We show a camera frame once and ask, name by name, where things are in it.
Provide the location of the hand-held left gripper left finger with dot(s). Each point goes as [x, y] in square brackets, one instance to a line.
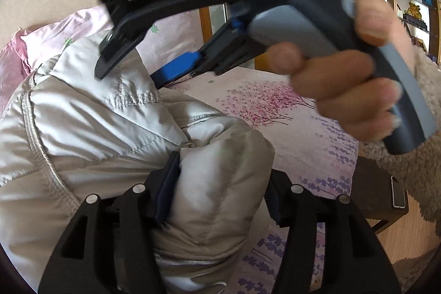
[165, 190]

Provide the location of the person's right hand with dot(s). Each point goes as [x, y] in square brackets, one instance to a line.
[344, 80]

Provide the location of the pink floral pillow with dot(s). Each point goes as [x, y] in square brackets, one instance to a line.
[69, 25]
[12, 63]

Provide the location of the white puffer jacket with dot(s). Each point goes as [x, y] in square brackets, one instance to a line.
[86, 128]

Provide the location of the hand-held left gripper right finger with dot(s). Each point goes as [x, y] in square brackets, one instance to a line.
[275, 202]

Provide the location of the person's cream fleece coat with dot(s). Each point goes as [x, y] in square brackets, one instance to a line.
[417, 270]

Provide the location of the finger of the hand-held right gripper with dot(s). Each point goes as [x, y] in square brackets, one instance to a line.
[179, 72]
[117, 39]

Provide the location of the pink floral bed sheet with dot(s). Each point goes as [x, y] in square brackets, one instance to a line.
[275, 128]

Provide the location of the golden ornament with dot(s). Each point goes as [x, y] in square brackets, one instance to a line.
[415, 10]

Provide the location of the dark wooden stool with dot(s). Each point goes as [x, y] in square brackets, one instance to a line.
[372, 183]

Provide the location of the white smartphone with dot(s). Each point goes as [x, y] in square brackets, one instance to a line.
[398, 192]

